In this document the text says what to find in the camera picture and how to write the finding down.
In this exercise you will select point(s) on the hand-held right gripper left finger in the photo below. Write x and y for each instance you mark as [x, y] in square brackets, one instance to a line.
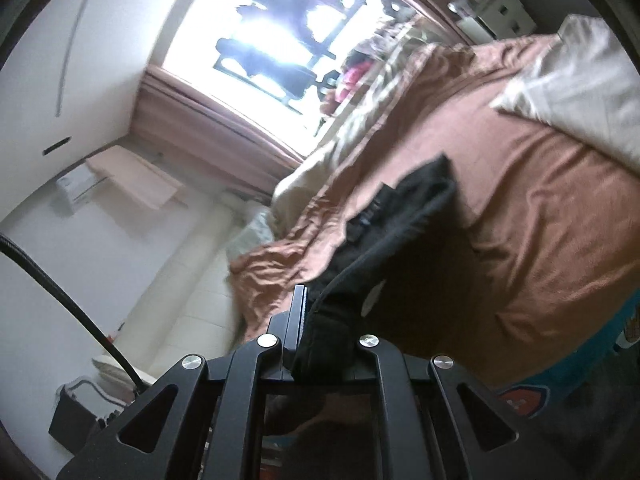
[299, 310]

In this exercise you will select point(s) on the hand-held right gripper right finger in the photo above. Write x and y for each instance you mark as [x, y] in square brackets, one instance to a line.
[385, 370]

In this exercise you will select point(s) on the black button shirt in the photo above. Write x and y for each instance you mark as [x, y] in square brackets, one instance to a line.
[415, 240]

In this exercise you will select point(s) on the pale patterned pillow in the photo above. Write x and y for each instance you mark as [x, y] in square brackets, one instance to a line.
[257, 230]

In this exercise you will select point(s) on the cream leather headboard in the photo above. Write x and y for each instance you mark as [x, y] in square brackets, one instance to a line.
[185, 300]

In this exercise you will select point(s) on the beige duvet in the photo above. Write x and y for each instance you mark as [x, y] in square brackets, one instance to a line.
[325, 155]

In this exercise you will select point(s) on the beige hanging cloth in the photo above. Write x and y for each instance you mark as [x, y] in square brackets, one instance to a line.
[135, 177]

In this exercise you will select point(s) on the brown bed sheet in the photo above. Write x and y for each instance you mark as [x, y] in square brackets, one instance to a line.
[525, 210]

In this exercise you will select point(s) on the pink curtain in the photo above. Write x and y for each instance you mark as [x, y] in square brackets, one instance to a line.
[200, 110]

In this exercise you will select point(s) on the black plush toy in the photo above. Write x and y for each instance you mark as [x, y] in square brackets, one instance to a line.
[330, 80]

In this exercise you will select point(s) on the dark hanging garment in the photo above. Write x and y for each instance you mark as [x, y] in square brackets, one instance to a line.
[320, 20]
[265, 72]

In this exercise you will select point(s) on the pink plush toy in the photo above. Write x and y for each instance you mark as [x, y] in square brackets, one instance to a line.
[352, 75]

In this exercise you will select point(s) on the black box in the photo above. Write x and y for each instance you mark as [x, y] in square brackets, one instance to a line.
[75, 415]

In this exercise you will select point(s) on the white air conditioner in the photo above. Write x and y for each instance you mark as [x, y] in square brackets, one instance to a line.
[77, 187]

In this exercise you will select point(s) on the folded white blanket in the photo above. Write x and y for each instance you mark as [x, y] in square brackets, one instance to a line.
[575, 85]

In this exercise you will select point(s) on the white nightstand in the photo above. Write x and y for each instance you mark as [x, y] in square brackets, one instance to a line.
[500, 10]

